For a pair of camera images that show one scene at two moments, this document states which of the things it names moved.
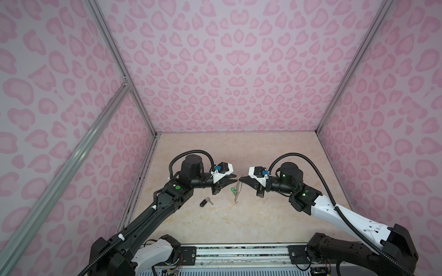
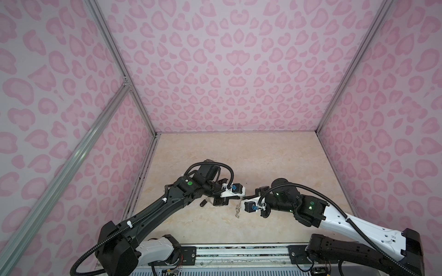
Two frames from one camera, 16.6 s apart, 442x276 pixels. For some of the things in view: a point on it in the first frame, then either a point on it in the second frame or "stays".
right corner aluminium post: x=378 y=19 stays
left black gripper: x=219 y=185 to x=221 y=200
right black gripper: x=259 y=188 to x=260 y=191
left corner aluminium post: x=119 y=58 stays
